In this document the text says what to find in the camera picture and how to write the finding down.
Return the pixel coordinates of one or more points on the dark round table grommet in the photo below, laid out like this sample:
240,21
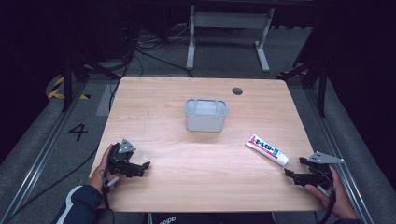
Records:
237,91

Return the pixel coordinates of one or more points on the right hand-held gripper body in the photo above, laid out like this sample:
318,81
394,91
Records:
322,172

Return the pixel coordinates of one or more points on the white toothpaste tube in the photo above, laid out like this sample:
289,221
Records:
266,150

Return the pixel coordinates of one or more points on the person's right hand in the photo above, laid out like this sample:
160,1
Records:
341,199

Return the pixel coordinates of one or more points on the grey metal table frame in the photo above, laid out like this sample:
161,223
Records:
230,20

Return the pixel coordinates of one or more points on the black tripod stand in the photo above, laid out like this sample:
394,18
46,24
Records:
73,73
314,74

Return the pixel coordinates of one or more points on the white plastic organizer box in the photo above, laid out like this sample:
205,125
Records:
206,115

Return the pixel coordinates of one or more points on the person's dark clothing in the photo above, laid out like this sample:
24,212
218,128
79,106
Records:
211,218

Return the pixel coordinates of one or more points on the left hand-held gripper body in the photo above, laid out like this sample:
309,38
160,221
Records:
120,158

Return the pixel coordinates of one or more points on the person's left hand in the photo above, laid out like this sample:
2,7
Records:
97,177

